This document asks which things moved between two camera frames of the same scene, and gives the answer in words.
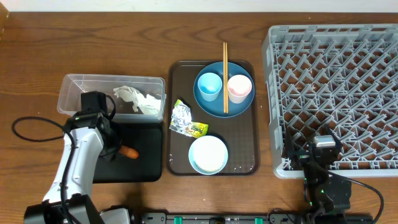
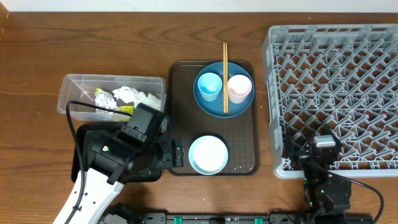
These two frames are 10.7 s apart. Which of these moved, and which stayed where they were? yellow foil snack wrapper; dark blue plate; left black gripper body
Moved: left black gripper body; yellow foil snack wrapper
Stayed: dark blue plate
